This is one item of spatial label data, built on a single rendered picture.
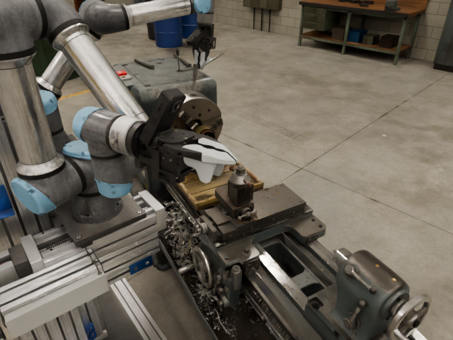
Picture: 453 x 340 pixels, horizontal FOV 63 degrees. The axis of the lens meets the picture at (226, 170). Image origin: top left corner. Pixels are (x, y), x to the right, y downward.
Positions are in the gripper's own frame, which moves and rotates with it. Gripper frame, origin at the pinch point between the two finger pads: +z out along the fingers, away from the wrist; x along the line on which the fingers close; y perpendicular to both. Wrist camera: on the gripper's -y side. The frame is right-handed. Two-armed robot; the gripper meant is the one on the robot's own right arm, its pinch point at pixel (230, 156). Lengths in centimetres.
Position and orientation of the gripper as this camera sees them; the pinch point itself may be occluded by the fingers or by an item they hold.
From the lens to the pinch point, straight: 61.2
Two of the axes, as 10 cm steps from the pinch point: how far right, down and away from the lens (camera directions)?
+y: -0.7, 9.1, 4.2
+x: -5.1, 3.3, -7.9
